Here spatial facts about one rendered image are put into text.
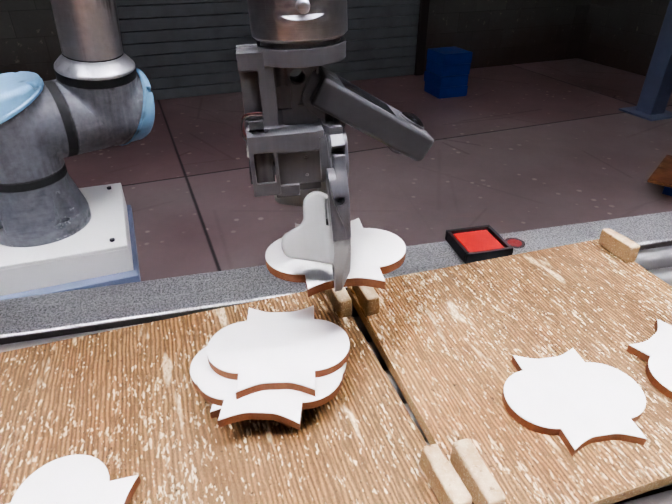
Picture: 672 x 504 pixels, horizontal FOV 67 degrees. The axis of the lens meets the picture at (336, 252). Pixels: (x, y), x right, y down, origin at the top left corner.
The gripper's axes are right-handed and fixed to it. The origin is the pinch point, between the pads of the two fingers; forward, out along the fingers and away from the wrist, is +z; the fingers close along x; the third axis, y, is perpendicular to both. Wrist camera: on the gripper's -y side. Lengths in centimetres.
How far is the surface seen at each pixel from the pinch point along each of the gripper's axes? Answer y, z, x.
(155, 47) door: 89, 57, -456
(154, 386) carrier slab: 19.9, 11.9, 2.9
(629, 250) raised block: -42.7, 12.1, -10.2
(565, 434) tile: -18.1, 12.3, 16.0
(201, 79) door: 55, 90, -464
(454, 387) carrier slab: -10.6, 13.0, 8.1
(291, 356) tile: 5.6, 7.2, 6.2
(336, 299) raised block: -0.6, 10.2, -5.5
